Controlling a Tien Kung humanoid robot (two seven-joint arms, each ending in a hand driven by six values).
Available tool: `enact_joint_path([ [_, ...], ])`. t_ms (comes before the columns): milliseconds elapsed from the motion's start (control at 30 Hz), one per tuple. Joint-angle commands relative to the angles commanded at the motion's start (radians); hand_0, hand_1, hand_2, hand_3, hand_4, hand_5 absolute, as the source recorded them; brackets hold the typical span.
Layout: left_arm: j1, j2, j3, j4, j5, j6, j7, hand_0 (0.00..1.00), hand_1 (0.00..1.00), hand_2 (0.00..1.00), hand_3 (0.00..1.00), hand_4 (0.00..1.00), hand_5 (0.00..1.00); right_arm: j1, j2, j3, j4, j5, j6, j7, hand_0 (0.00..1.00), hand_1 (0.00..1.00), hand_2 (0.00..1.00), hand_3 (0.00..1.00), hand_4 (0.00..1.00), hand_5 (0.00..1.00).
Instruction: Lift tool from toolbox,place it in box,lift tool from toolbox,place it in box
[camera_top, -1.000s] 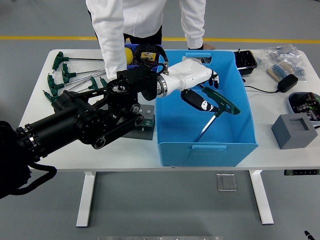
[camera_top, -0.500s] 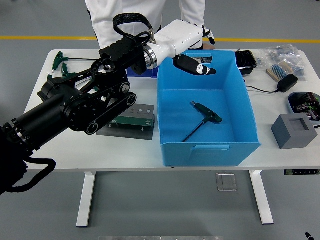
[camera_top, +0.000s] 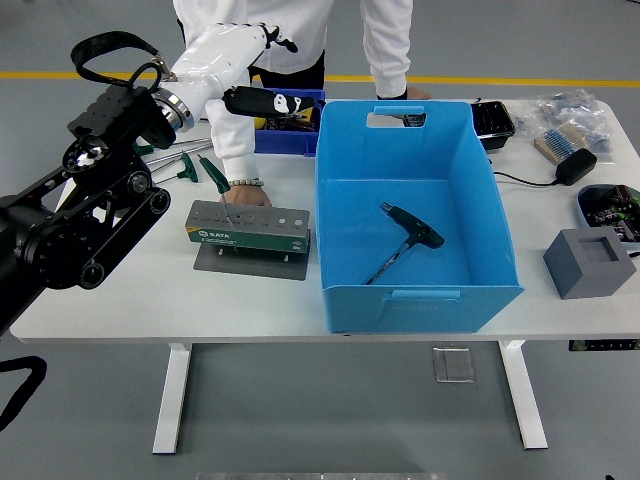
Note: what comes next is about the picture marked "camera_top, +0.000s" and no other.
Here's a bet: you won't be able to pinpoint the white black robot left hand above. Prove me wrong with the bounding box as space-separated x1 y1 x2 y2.
169 22 317 120

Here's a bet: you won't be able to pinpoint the person's right hand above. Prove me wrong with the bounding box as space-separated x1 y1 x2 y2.
222 182 274 209

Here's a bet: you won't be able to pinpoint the short green T-handle hex key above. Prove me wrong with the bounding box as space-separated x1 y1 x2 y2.
197 154 233 222

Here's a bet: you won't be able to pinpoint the grey green hex key stand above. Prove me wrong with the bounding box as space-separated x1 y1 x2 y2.
184 199 312 282

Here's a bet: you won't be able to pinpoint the large green T-handle hex key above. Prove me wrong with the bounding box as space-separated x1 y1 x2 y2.
363 201 446 287

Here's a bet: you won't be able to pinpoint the large light blue folding box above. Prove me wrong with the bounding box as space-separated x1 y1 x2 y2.
313 99 525 335

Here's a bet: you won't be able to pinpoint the dark blue plastic bin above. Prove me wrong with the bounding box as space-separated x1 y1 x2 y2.
252 88 327 157

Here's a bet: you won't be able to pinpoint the black plastic tray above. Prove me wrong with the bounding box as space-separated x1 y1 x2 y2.
469 100 516 152

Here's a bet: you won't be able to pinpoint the person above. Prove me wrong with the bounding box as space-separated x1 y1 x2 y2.
172 0 432 209

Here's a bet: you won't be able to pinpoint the white table leg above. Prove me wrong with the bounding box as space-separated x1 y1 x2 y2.
151 342 194 456
497 339 549 450

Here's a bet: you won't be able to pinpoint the black table control panel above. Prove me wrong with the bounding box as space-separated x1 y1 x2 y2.
567 338 640 352

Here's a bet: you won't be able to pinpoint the taped resistor bundle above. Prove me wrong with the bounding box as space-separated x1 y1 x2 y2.
532 122 589 164

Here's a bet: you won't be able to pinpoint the clear plastic parts bag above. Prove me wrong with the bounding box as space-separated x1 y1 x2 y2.
512 88 615 162

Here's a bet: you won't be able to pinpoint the black power adapter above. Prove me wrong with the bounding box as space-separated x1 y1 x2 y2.
555 148 599 187

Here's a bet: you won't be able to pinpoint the silver floor hatch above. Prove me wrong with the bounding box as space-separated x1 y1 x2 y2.
432 346 475 384

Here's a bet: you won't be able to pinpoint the grey block with square recess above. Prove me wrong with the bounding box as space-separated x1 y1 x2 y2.
542 228 637 300

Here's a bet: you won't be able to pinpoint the grey blue parts tray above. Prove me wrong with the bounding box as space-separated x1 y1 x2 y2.
575 183 640 244

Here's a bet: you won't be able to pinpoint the dark electronic parts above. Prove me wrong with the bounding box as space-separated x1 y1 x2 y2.
584 185 640 241

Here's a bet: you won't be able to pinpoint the black adapter cord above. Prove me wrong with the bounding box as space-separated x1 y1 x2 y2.
485 155 560 187

